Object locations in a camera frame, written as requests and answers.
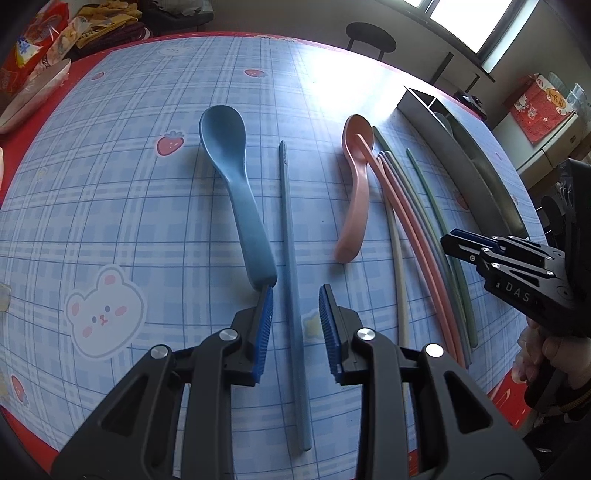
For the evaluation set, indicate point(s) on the red snack bag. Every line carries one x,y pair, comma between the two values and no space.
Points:
27,46

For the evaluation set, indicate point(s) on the metal utensil tray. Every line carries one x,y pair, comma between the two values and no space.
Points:
461,161

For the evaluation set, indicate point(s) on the pink chopstick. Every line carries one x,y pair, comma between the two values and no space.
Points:
418,251
368,148

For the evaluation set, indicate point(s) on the green stick with puff tip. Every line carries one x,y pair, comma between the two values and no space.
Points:
465,351

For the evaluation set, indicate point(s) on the person's right hand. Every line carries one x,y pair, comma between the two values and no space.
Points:
531,350

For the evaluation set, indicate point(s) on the window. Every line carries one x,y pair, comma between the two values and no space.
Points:
466,18

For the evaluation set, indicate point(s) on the blue spoon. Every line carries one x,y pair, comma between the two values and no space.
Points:
240,203

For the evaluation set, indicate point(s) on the dark folding rack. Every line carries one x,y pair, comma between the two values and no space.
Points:
444,67

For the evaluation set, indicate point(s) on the yellow snack bags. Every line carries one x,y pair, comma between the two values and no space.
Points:
108,18

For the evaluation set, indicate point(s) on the person's right forearm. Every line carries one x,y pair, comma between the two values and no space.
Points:
577,397

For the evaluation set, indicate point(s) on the pink spoon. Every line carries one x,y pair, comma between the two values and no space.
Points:
358,203

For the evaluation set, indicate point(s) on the beige chopstick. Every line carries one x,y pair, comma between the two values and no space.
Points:
402,318

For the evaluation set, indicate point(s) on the red printed box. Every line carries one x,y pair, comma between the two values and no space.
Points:
535,108

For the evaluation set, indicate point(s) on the black round stool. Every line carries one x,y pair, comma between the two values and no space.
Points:
371,37

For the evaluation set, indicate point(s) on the white oblong dish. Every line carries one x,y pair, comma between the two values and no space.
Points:
37,92

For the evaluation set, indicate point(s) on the maroon cloth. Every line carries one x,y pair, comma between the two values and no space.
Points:
129,34

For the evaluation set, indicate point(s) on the dark chair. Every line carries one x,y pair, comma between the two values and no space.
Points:
184,18

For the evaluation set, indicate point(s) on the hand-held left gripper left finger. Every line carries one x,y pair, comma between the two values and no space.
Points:
264,332

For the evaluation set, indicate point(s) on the blue chopstick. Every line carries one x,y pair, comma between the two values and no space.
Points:
292,277

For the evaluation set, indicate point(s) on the white yellow snack bag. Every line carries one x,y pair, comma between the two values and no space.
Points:
67,44

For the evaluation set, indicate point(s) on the white cabinet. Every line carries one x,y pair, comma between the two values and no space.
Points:
554,147

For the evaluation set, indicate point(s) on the pale grey spoon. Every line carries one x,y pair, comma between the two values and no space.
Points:
447,125

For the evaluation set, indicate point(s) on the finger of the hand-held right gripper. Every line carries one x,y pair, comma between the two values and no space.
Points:
517,243
466,249

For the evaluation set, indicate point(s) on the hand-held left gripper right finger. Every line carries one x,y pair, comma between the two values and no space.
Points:
330,332

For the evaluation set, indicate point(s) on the blue plaid printed tablecloth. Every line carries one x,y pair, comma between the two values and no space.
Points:
115,207

